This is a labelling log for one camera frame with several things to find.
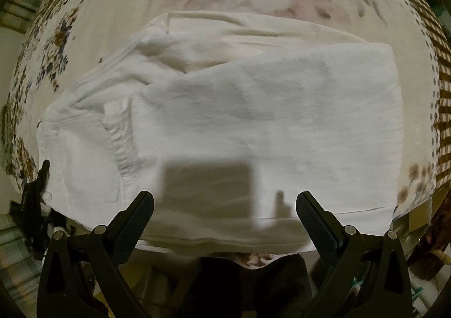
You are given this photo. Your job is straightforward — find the white pants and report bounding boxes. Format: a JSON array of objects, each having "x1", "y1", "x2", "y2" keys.
[{"x1": 37, "y1": 11, "x2": 403, "y2": 253}]

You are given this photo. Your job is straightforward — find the teal white drying rack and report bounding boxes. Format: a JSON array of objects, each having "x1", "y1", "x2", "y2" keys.
[{"x1": 351, "y1": 278, "x2": 433, "y2": 317}]

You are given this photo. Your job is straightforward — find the floral checkered bed blanket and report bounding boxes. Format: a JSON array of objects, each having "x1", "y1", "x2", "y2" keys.
[{"x1": 1, "y1": 0, "x2": 450, "y2": 220}]

